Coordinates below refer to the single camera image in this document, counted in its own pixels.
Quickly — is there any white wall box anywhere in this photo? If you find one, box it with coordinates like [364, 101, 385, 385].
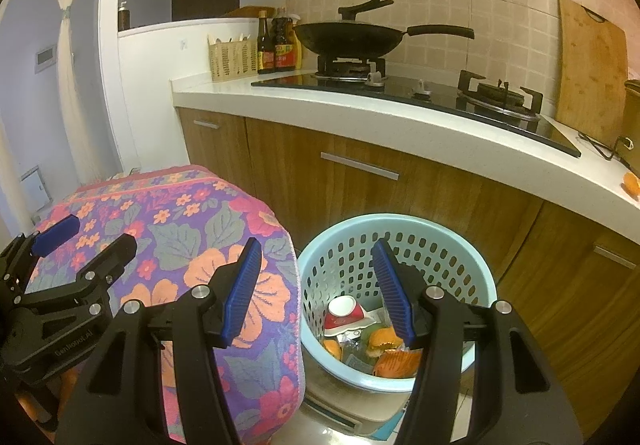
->
[20, 165, 54, 211]

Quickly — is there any orange snack packet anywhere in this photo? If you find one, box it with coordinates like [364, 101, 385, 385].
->
[372, 347, 424, 379]

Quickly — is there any black power cable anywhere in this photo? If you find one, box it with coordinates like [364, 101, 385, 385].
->
[577, 130, 640, 160]

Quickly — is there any light blue perforated basket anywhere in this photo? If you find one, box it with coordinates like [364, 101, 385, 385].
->
[298, 214, 496, 393]

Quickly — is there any yellow oil bottle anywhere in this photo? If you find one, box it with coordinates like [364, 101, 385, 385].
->
[292, 15, 304, 70]

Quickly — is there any white wall switch panel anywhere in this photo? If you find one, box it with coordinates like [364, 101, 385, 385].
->
[35, 46, 56, 74]

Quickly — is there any wooden cutting board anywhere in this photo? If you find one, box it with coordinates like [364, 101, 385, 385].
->
[555, 0, 628, 146]

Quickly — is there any light blue plastic item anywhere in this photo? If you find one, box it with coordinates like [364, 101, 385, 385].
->
[370, 417, 407, 442]

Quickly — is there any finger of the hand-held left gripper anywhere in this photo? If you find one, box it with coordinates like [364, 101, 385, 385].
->
[0, 214, 81, 286]
[22, 234, 138, 302]

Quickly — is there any floral blanket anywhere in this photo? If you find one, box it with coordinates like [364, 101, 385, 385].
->
[27, 165, 306, 445]

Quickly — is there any red and white paper cup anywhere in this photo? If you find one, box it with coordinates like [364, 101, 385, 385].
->
[322, 295, 372, 333]

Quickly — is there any wide dark sauce bottle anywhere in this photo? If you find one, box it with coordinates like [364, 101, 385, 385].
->
[272, 7, 297, 72]

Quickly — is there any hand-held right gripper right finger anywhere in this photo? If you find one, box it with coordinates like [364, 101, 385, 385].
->
[370, 237, 584, 445]

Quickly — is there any black wok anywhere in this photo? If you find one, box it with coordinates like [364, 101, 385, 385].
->
[294, 22, 476, 58]

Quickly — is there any white curtain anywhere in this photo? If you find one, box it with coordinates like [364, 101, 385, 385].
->
[50, 0, 107, 186]

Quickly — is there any wooden kitchen cabinet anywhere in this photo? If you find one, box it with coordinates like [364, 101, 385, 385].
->
[177, 107, 640, 406]

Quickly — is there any woven utensil basket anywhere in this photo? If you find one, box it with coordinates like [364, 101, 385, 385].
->
[207, 37, 258, 82]

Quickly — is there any white kitchen countertop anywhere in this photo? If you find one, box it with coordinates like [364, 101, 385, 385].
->
[170, 72, 640, 246]

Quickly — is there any black glass gas hob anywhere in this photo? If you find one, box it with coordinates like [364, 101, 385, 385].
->
[251, 70, 583, 158]

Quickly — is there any slim dark sauce bottle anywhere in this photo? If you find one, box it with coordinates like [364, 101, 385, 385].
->
[257, 11, 275, 74]

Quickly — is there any black burner grate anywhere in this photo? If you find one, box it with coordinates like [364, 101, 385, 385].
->
[315, 56, 388, 78]
[457, 70, 544, 118]

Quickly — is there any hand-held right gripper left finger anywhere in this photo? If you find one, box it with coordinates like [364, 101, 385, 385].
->
[54, 237, 264, 445]

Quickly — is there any white plastic box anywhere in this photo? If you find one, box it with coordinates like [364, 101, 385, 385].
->
[304, 372, 406, 437]

